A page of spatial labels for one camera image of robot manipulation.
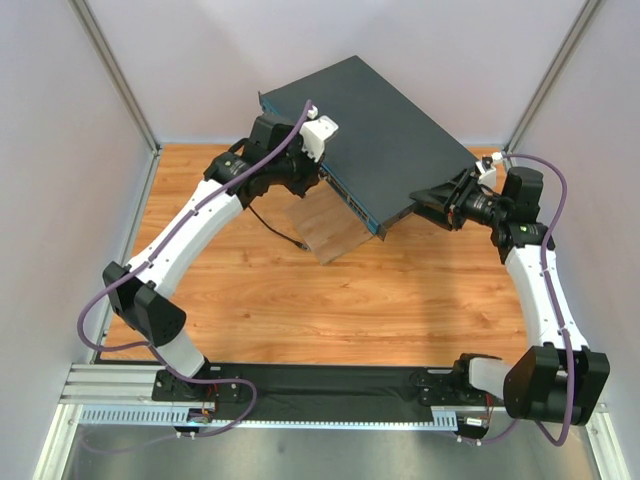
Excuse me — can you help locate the blue-faced grey network switch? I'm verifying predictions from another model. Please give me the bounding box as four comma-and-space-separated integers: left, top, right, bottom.
259, 56, 476, 238

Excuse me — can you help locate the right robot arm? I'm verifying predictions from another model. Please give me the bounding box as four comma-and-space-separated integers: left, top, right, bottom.
410, 167, 610, 425

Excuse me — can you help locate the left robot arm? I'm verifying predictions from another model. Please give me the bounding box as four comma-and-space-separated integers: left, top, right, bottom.
103, 111, 338, 378

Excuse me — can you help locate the wooden support board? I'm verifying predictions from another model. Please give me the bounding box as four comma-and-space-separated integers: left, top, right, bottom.
285, 183, 373, 265

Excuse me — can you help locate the black cloth strip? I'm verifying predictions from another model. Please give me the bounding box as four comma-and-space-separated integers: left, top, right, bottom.
209, 362, 511, 425

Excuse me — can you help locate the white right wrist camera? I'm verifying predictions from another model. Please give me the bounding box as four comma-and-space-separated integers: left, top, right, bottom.
476, 151, 504, 189

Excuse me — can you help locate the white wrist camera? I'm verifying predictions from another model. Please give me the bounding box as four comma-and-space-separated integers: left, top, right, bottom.
299, 105, 339, 164
476, 151, 504, 189

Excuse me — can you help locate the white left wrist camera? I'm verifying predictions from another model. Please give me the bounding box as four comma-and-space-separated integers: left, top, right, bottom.
299, 105, 339, 164

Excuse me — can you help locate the black patch cable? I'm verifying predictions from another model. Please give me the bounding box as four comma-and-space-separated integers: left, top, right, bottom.
247, 204, 310, 251

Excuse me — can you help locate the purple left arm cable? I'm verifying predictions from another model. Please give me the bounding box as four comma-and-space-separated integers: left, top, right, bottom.
78, 98, 314, 454

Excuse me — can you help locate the aluminium frame post right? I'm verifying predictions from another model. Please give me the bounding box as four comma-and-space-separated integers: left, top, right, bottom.
504, 0, 604, 152

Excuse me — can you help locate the aluminium frame post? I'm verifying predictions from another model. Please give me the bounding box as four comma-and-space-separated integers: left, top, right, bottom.
504, 0, 604, 152
68, 0, 161, 153

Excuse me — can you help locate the aluminium frame post left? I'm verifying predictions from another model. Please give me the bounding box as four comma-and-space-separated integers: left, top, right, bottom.
68, 0, 161, 153

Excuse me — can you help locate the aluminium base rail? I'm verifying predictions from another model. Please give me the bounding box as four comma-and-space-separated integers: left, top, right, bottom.
59, 362, 609, 436

